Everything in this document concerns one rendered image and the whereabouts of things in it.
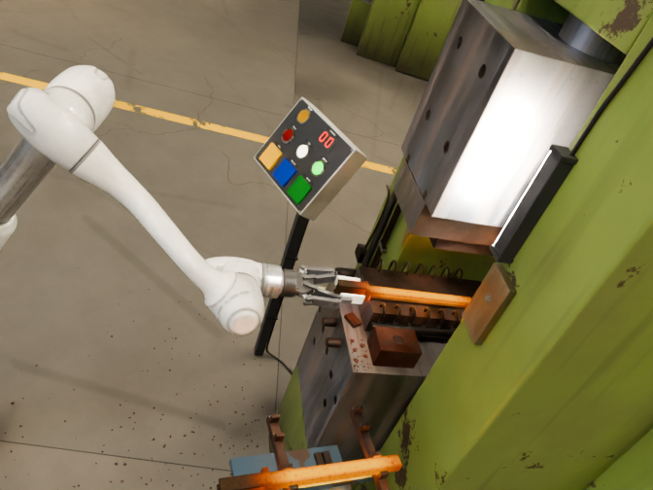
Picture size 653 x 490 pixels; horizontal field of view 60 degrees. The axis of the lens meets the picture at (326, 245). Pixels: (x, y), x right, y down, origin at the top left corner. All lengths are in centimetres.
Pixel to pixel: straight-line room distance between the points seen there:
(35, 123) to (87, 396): 135
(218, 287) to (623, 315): 83
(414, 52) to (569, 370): 526
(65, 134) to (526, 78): 96
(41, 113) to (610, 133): 112
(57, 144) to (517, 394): 110
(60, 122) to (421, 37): 515
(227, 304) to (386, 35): 522
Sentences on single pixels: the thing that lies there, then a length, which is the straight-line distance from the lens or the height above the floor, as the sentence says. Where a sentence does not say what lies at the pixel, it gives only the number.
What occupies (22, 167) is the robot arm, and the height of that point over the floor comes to 108.
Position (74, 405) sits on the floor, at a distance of 245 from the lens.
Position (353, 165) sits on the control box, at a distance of 186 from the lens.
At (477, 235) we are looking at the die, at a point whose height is 130.
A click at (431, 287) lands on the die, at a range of 175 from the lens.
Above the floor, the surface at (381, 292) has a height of 101.
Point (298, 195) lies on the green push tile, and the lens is 188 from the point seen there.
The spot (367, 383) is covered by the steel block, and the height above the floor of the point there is 87.
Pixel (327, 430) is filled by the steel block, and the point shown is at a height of 64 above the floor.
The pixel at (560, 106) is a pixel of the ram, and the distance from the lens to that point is 127.
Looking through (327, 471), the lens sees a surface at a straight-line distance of 129.
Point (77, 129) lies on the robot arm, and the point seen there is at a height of 132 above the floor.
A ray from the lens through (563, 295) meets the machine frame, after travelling 114.
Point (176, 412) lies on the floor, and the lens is 243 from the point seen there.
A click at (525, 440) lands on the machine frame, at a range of 143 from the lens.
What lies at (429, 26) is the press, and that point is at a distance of 619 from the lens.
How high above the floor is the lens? 203
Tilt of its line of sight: 37 degrees down
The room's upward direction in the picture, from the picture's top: 20 degrees clockwise
